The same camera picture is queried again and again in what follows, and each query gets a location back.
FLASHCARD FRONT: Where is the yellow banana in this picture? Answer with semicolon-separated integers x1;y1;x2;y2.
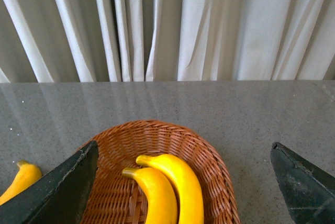
1;160;42;205
136;154;205;223
121;167;178;223

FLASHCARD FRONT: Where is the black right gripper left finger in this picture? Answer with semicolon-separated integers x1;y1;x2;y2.
1;140;99;223

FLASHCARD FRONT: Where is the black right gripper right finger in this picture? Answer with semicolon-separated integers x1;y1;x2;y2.
270;142;334;223

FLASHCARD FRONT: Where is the yellow banana front in basket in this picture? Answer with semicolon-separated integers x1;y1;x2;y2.
121;167;178;223

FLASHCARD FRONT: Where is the white pleated curtain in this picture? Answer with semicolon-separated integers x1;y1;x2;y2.
1;0;334;83

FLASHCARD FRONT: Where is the brown wicker basket right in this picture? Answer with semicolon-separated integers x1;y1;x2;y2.
82;120;240;223

